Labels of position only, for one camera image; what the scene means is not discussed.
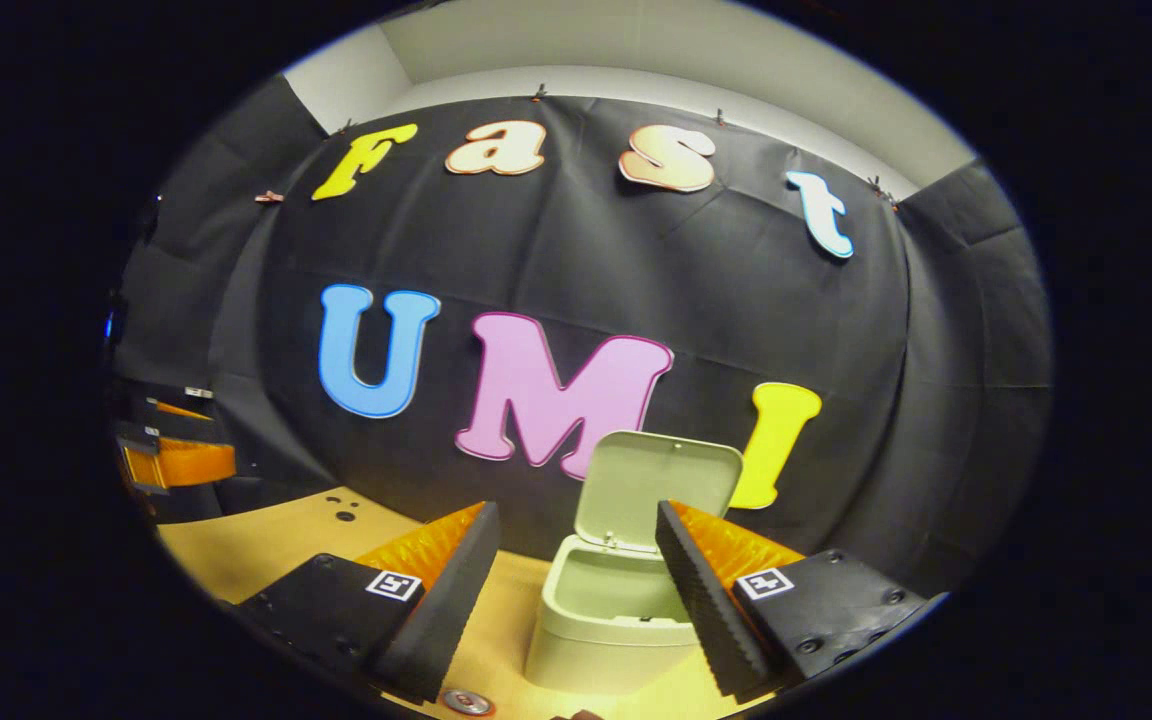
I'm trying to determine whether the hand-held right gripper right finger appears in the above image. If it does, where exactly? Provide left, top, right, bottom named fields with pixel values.
left=654, top=500, right=949, bottom=703

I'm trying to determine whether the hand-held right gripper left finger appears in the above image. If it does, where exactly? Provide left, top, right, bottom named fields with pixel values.
left=234, top=502, right=502, bottom=706

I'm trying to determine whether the green desktop garbage bin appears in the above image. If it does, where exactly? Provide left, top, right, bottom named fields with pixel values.
left=524, top=430, right=745, bottom=696

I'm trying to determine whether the wooden desktop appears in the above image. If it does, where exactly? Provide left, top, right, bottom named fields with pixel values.
left=156, top=487, right=767, bottom=720

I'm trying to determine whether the black backdrop cloth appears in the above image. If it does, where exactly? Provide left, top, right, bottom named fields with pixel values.
left=111, top=70, right=1055, bottom=601

